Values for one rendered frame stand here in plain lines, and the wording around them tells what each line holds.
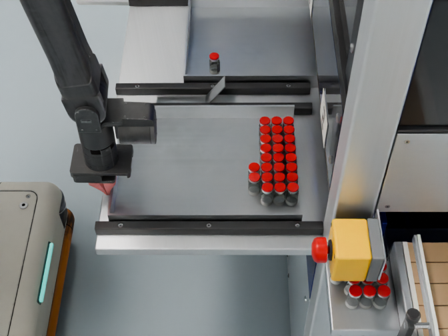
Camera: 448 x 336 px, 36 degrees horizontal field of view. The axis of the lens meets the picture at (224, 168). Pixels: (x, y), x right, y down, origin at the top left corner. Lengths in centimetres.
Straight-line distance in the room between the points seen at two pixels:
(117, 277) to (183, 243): 101
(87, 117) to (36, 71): 180
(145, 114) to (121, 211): 24
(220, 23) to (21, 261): 86
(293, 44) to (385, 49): 72
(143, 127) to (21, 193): 105
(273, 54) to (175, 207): 45
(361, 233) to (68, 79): 49
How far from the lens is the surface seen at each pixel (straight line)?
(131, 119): 109
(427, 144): 99
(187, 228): 121
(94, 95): 103
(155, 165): 132
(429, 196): 109
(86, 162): 119
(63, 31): 96
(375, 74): 87
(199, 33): 157
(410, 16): 82
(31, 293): 193
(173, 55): 153
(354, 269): 107
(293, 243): 122
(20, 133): 265
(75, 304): 220
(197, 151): 134
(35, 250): 199
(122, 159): 120
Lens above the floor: 192
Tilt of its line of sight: 52 degrees down
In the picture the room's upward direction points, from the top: 1 degrees counter-clockwise
